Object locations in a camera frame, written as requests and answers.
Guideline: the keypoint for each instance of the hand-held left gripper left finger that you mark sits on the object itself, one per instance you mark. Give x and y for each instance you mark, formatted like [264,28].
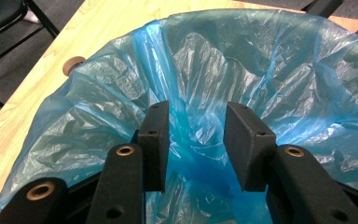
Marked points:
[121,186]

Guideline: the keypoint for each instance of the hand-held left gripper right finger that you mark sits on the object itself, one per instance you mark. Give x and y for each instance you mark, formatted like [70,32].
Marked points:
[292,186]

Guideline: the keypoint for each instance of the blue plastic garbage bag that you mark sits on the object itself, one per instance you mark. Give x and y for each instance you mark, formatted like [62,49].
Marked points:
[199,68]

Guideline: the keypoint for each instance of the black folding chair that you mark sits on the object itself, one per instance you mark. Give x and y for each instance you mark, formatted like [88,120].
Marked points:
[0,15]

